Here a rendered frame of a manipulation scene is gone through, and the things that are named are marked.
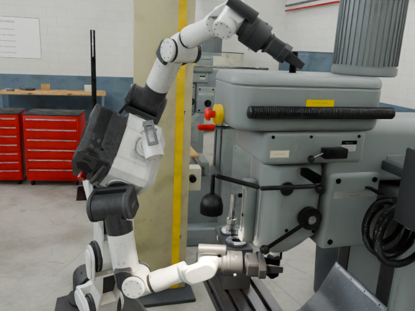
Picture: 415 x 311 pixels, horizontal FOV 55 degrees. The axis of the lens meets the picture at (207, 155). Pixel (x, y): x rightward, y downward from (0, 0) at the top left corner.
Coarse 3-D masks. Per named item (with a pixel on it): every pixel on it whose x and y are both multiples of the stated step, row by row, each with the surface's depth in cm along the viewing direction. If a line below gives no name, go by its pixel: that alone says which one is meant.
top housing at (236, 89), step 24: (240, 72) 110; (264, 72) 115; (288, 72) 124; (312, 72) 130; (216, 96) 125; (240, 96) 109; (264, 96) 108; (288, 96) 110; (312, 96) 112; (336, 96) 114; (360, 96) 116; (240, 120) 110; (264, 120) 110; (288, 120) 112; (312, 120) 114; (336, 120) 116; (360, 120) 118
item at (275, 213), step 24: (264, 168) 123; (288, 168) 120; (312, 168) 122; (264, 192) 124; (288, 192) 121; (312, 192) 124; (264, 216) 125; (288, 216) 124; (264, 240) 127; (288, 240) 127
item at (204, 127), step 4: (204, 124) 130; (208, 124) 130; (212, 124) 130; (200, 128) 129; (204, 128) 129; (208, 128) 130; (212, 128) 130; (216, 128) 131; (220, 128) 131; (224, 128) 132; (228, 128) 132; (232, 128) 132
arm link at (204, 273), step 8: (184, 264) 141; (200, 264) 133; (208, 264) 133; (184, 272) 135; (192, 272) 134; (200, 272) 134; (208, 272) 134; (184, 280) 136; (192, 280) 135; (200, 280) 135
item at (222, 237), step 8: (216, 232) 184; (224, 232) 179; (216, 240) 184; (224, 240) 174; (232, 240) 173; (240, 240) 172; (232, 248) 167; (240, 248) 168; (248, 248) 168; (224, 280) 169; (232, 280) 170; (240, 280) 170; (248, 280) 171; (224, 288) 170; (232, 288) 171; (240, 288) 172
